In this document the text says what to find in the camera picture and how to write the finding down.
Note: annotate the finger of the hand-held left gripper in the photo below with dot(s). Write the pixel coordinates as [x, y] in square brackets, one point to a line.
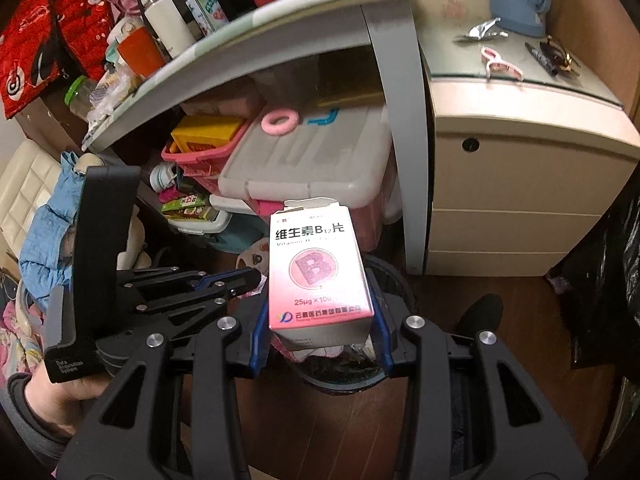
[190, 307]
[170, 280]

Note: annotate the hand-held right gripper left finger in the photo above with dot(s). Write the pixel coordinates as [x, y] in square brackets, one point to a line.
[257, 340]

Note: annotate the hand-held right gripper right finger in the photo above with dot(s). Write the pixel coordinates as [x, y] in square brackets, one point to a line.
[382, 335]

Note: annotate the black mesh trash bin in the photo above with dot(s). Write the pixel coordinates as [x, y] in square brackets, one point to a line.
[395, 280]

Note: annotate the pink medicine box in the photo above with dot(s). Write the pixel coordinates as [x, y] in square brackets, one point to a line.
[320, 270]

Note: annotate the dark sunglasses with gold temples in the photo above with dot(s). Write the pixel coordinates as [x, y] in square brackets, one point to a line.
[562, 57]

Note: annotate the cream plush toy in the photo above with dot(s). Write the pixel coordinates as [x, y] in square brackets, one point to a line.
[132, 240]

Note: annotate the white plastic tray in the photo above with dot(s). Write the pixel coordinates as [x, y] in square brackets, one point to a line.
[200, 222]

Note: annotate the cream padded chair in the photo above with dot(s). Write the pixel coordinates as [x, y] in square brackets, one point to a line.
[25, 195]

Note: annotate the green snack box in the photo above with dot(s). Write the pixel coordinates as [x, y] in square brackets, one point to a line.
[182, 206]

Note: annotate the beige slipper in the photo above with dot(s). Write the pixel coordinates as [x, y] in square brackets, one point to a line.
[252, 262]

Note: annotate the white shoe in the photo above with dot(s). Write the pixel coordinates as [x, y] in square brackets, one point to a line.
[162, 177]

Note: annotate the pink basket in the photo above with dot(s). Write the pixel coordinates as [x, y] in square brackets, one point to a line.
[200, 162]

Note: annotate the jar with green lid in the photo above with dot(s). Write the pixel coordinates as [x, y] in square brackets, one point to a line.
[82, 100]

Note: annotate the clear plastic bags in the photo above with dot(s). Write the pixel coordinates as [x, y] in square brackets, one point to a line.
[112, 95]

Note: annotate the floral bed sheet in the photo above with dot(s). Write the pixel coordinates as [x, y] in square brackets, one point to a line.
[17, 330]

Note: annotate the yellow box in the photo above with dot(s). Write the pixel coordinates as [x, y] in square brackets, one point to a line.
[205, 135]

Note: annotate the orange thermos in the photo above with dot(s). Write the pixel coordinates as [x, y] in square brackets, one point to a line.
[142, 52]

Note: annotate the grey lidded storage box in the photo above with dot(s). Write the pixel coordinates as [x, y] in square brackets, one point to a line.
[310, 165]

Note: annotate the red padded jacket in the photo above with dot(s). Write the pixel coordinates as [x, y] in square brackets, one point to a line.
[45, 35]

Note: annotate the white thermos with steel cap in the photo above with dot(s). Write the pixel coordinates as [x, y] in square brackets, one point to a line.
[167, 22]

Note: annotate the pink and beige bedside cabinet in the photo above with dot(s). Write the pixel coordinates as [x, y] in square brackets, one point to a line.
[510, 160]

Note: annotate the blue plastic piece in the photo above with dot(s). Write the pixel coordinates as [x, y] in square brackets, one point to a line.
[325, 119]

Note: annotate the grey table with patterned cover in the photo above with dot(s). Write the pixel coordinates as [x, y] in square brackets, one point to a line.
[395, 110]

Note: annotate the black plastic bag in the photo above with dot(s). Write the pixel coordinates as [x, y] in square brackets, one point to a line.
[605, 270]

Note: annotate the green and white can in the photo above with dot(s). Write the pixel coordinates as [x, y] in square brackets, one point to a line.
[207, 12]

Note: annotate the black pen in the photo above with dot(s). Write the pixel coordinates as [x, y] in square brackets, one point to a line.
[540, 57]

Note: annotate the silver foil wrapper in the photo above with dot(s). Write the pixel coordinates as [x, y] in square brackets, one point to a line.
[480, 30]

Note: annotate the wooden cabinet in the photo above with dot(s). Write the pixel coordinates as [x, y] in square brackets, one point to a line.
[600, 20]

